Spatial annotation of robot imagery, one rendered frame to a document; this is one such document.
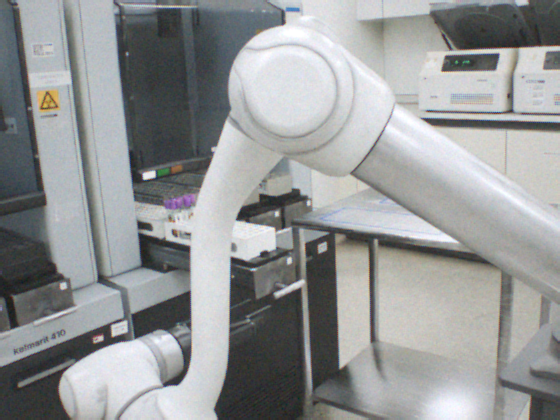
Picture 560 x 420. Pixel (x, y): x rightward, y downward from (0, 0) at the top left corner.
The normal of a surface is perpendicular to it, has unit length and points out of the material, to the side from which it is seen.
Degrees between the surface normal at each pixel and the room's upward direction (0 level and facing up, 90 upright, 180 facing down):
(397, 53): 90
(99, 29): 90
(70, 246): 90
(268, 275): 90
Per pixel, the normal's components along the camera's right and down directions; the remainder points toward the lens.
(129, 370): 0.34, -0.76
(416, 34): -0.66, 0.22
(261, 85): -0.04, 0.20
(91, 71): 0.75, 0.11
